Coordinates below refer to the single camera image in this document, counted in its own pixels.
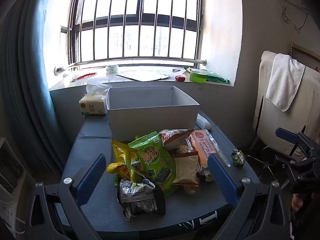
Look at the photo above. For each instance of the clear pastry packet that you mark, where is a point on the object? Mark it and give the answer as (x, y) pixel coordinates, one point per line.
(192, 189)

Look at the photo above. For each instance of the white plastic shelf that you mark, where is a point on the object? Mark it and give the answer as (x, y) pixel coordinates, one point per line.
(12, 185)

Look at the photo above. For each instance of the tape roll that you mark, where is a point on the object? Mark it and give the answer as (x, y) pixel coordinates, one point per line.
(111, 69)

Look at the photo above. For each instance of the green plastic packet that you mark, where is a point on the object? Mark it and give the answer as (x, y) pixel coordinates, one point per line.
(217, 78)

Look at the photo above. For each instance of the white packet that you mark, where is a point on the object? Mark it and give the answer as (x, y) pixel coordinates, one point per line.
(203, 123)

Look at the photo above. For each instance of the red white snack bag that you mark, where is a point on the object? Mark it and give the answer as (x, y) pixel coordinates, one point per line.
(175, 137)

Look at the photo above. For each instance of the orange snack packet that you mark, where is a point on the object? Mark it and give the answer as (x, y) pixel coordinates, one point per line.
(205, 150)

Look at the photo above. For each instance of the wooden frame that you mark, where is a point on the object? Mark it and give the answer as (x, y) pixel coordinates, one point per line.
(306, 51)

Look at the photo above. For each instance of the thin metal stand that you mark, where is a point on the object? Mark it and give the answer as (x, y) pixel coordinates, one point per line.
(268, 166)

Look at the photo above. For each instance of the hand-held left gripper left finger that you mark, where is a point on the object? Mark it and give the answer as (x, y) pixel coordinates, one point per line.
(90, 178)

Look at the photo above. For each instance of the tissue pack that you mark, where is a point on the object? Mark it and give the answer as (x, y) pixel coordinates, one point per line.
(91, 105)

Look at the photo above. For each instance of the yellow snack bag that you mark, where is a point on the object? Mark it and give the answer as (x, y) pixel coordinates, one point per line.
(122, 155)

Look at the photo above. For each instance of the black silver snack bag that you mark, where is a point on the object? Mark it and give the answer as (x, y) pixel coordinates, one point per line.
(142, 200)

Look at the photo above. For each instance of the green snack bag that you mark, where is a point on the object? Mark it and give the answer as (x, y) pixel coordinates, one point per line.
(155, 160)

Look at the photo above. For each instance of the green round container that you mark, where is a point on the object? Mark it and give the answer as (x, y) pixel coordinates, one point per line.
(198, 77)

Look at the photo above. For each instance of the small green snack packet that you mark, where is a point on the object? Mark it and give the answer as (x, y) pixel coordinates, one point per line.
(238, 157)

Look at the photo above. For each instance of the blue curtain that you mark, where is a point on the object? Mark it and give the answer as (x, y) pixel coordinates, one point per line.
(27, 80)

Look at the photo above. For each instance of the metal window guard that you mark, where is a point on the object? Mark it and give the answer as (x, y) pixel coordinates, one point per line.
(140, 61)

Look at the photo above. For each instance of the red round tin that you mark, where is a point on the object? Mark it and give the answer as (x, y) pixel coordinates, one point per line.
(180, 78)

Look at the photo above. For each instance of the white cardboard box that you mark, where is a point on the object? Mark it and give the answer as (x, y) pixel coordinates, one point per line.
(150, 120)

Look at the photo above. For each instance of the beige chair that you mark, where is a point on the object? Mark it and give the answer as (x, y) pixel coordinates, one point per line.
(310, 100)

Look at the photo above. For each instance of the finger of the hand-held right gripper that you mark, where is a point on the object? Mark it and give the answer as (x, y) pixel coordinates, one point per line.
(283, 160)
(286, 134)

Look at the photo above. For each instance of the white towel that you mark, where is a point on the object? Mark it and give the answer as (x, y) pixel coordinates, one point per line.
(283, 82)

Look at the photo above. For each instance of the person's right hand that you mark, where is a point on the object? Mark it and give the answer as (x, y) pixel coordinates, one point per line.
(297, 202)

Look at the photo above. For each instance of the papers on windowsill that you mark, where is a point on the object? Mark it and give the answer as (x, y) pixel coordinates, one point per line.
(143, 76)

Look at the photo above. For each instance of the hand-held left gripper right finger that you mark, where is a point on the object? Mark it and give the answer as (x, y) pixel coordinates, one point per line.
(222, 178)

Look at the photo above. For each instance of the beige snack packet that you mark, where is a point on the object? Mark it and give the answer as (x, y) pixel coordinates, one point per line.
(186, 167)

